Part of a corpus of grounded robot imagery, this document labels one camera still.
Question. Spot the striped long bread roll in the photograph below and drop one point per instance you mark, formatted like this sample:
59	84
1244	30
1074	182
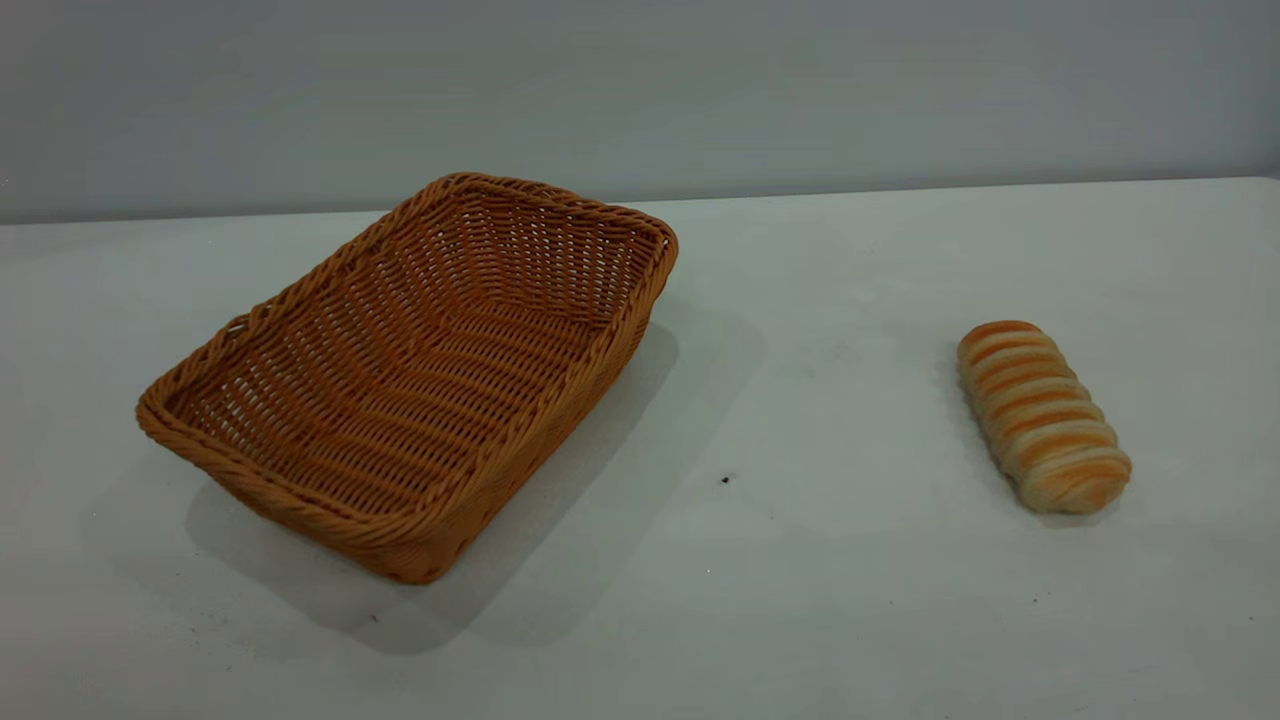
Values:
1042	418

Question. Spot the orange woven wicker basket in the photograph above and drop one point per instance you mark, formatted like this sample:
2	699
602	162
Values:
420	400

